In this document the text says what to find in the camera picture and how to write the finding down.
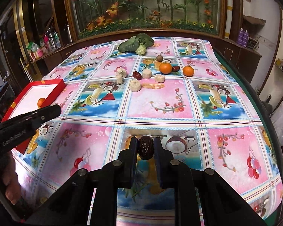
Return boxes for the beige cake piece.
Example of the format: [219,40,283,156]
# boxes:
[154,74,165,83]
[116,67,127,79]
[141,68,152,79]
[129,80,142,92]
[116,75,123,85]

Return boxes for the bottles on left shelf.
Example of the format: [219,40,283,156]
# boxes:
[21,26,73,63]

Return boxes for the orange mandarin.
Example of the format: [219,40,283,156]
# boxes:
[37,97,45,108]
[159,62,172,75]
[182,65,195,77]

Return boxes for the colourful fruit print tablecloth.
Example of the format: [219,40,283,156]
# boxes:
[13,37,283,224]

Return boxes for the glass plant display cabinet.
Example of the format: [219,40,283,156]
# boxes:
[66,0,225,39]

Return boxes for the red rimmed white tray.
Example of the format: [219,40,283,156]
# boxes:
[1,79,67,155]

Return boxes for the green leafy bok choy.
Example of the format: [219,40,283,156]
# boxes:
[118,33,154,56]

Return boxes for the dark red date fruit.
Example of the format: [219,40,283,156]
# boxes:
[137,135,154,160]

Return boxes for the purple bottles on shelf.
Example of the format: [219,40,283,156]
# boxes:
[237,28,249,47]

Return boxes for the small brown longan fruit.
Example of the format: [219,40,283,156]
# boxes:
[156,55,163,62]

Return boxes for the left hand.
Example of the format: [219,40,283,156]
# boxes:
[0,152,21,205]

